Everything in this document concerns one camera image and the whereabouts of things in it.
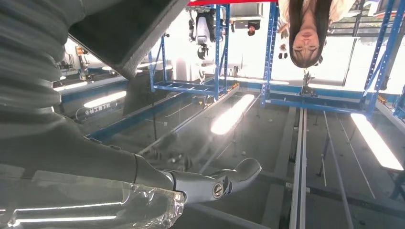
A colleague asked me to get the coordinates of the sign with white text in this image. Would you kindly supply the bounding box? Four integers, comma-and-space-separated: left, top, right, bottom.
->
75, 100, 118, 123

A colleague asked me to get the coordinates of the red strip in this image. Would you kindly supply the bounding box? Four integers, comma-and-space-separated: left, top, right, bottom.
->
186, 0, 279, 6

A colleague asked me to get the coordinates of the ceiling light panel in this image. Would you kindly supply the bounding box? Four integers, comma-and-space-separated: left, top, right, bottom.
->
350, 113, 405, 172
210, 94, 256, 136

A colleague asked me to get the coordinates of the black hoist trolley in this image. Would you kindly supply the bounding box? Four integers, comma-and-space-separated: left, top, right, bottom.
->
298, 69, 318, 97

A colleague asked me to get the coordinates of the blue ceiling beam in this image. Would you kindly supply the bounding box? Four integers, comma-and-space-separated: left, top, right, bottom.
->
60, 79, 198, 143

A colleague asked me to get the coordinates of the blue gantry frame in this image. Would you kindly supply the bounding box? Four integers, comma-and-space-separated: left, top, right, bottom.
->
147, 3, 232, 102
259, 0, 405, 120

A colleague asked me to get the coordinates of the white humanoid robot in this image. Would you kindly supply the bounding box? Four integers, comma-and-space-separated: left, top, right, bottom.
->
187, 5, 220, 61

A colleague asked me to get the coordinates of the grey ceiling rail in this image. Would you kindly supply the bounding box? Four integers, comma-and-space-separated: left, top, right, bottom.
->
288, 107, 308, 229

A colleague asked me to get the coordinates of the person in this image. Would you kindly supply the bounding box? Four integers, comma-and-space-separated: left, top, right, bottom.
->
246, 20, 262, 37
277, 0, 357, 69

